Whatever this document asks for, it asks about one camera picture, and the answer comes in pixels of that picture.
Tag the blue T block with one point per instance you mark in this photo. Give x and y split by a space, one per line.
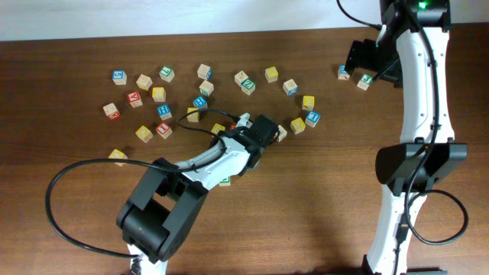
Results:
312 119

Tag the wooden block red side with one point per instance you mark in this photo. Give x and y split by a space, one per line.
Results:
111 111

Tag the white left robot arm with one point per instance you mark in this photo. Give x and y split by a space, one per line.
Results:
158 215

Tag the wooden shell block blue side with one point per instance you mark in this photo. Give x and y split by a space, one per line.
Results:
290 87

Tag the yellow K block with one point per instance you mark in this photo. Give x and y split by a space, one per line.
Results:
308 103

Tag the wooden block green side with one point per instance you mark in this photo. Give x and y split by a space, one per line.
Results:
206 88

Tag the red Y block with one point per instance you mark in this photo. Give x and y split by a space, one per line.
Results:
134 99

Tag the blue block far right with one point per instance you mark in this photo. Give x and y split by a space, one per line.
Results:
342 74

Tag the yellow G block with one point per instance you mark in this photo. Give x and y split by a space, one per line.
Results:
297 125

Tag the wooden block by Z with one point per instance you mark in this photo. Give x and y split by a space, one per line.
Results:
240 77

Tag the green L block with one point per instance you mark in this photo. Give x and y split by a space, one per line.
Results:
167 74

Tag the wooden block red trim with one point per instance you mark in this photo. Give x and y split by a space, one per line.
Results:
282 133

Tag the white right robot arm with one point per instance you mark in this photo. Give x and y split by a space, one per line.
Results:
410 52

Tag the yellow S block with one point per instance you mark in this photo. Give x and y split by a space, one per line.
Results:
217 128

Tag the green J block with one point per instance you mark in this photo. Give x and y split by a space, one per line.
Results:
365 81

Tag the green Z block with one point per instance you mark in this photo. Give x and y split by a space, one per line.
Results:
248 86

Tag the plain wooden block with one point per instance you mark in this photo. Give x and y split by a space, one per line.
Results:
144 82

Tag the blue number five block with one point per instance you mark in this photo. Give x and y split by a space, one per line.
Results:
119 77

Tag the green R block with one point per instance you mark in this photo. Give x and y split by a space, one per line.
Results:
225 182

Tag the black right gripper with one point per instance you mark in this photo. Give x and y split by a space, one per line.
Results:
358 57

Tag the red I block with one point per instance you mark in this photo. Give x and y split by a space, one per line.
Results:
164 130

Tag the blue tilted H block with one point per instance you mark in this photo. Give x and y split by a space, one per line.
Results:
200 102

